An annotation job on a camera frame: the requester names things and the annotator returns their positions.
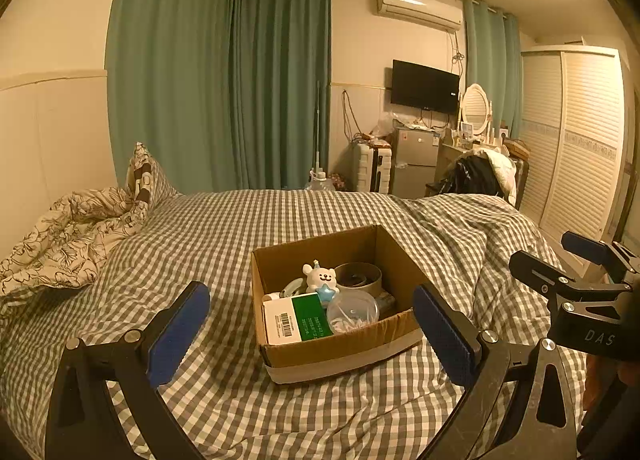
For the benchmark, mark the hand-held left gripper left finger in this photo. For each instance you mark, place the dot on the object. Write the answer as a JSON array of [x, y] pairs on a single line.
[[175, 337]]

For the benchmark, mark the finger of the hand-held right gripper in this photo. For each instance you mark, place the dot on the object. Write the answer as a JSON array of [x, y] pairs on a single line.
[[585, 246], [540, 276]]

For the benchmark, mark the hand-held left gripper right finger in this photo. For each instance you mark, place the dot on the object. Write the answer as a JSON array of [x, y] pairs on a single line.
[[442, 337]]

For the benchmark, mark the clear cotton swab container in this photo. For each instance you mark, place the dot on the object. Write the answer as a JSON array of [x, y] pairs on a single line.
[[352, 312]]

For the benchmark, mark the white tape roll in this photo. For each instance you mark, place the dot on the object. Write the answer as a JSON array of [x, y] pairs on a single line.
[[370, 272]]

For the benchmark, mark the brown cardboard box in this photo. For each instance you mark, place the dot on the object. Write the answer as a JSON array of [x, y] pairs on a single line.
[[340, 360]]

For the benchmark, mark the green white medicine box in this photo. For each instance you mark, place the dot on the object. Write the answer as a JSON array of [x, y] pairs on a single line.
[[300, 320]]

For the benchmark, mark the white bear toy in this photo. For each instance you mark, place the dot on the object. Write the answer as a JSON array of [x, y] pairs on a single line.
[[317, 277]]

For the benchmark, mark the white louvered wardrobe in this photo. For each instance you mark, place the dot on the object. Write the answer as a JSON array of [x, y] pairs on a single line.
[[570, 140]]

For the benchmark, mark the white jacket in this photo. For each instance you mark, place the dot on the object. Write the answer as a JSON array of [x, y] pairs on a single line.
[[504, 170]]

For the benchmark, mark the black clothes pile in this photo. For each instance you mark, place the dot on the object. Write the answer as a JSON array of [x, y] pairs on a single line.
[[470, 175]]

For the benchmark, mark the floral white quilt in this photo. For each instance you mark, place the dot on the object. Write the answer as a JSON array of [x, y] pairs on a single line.
[[65, 235]]

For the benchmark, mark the beige vanity table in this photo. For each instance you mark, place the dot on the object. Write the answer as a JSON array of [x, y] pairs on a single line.
[[450, 145]]

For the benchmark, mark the silver mini fridge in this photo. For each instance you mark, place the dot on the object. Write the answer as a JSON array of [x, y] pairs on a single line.
[[415, 160]]

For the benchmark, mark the brown patterned pillow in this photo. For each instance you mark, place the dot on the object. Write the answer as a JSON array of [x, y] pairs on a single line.
[[142, 170]]

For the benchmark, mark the oval vanity mirror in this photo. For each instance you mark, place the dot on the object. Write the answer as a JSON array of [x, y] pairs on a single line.
[[476, 105]]

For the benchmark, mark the white suitcase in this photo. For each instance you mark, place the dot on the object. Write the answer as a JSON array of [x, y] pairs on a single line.
[[371, 168]]

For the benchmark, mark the clear water bottle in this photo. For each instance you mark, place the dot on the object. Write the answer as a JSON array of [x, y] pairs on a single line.
[[320, 183]]

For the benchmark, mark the narrow green curtain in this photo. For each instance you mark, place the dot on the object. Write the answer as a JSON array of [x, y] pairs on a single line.
[[490, 55]]

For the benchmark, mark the clear plastic bag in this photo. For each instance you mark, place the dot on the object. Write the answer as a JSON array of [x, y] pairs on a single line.
[[385, 125]]

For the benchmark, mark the white mop pole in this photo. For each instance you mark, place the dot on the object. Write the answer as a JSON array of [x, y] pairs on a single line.
[[318, 125]]

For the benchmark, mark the wide green curtain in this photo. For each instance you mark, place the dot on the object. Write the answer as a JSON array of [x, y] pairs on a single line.
[[210, 70]]

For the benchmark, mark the white air conditioner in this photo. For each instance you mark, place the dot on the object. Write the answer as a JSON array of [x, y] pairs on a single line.
[[417, 8]]

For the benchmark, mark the black wall television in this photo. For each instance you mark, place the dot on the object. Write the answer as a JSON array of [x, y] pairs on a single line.
[[425, 86]]

